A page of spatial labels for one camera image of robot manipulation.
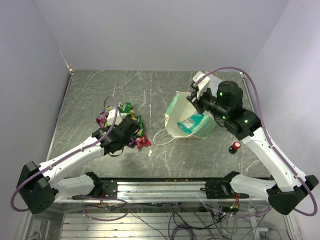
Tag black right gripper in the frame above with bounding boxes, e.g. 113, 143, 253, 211
186, 85, 229, 120

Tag green patterned paper bag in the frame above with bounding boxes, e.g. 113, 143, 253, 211
153, 91, 218, 146

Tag teal snack packet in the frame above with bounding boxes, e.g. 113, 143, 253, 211
177, 112, 204, 134

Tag red snack packet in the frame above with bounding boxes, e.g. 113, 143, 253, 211
135, 134, 152, 150

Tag yellow green snack packet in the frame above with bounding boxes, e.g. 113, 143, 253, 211
106, 102, 135, 116
133, 115, 145, 138

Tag purple Fox's berries candy bag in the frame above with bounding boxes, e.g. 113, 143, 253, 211
95, 111, 108, 128

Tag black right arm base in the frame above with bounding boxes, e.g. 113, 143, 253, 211
200, 178, 236, 200

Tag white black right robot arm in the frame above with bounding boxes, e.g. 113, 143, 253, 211
186, 81, 319, 215

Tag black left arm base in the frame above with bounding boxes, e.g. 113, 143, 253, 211
71, 180, 118, 200

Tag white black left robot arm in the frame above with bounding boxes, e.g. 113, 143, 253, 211
16, 117, 141, 215

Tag yellow framed whiteboard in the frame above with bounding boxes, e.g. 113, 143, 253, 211
209, 74, 222, 95

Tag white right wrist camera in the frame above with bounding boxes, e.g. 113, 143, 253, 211
191, 71, 210, 100

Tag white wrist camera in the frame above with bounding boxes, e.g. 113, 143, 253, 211
106, 109, 122, 126
191, 71, 210, 100

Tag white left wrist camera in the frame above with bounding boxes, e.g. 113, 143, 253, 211
106, 109, 122, 126

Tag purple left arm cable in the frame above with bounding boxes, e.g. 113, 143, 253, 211
10, 95, 131, 222

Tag aluminium frame rail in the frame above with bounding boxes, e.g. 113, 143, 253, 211
56, 175, 276, 203

